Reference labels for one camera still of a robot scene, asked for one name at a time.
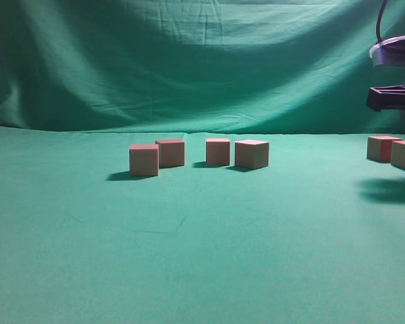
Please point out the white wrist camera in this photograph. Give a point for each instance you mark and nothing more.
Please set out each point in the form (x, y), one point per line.
(389, 52)

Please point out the green cloth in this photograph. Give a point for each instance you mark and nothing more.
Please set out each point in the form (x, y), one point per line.
(318, 236)

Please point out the pink foam cube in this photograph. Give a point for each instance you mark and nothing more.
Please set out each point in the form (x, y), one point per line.
(171, 152)
(398, 154)
(217, 151)
(379, 148)
(144, 159)
(251, 154)

